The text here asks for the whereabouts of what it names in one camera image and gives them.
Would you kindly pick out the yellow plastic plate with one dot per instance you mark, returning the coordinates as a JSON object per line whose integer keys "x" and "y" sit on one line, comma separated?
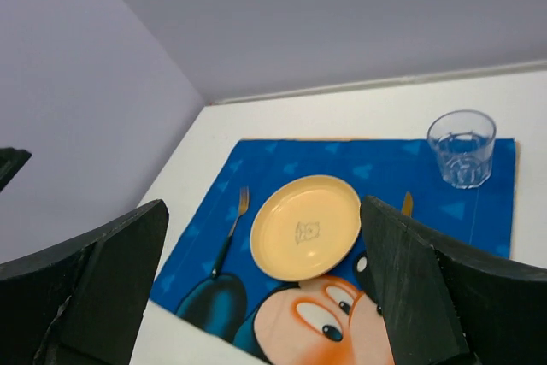
{"x": 306, "y": 228}

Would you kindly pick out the clear plastic drinking glass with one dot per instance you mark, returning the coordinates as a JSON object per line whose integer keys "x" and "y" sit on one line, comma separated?
{"x": 463, "y": 142}

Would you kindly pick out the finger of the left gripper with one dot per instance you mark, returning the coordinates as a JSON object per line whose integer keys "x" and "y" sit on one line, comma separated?
{"x": 12, "y": 161}

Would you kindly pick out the gold fork black handle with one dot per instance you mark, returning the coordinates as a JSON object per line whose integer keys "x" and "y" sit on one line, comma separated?
{"x": 243, "y": 205}

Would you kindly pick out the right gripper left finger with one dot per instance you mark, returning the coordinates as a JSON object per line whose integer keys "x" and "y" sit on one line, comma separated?
{"x": 82, "y": 301}

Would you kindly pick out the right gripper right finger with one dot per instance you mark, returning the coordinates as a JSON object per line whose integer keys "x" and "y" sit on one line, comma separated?
{"x": 447, "y": 302}

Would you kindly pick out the gold knife black handle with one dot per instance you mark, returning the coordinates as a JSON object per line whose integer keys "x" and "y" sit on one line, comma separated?
{"x": 408, "y": 204}

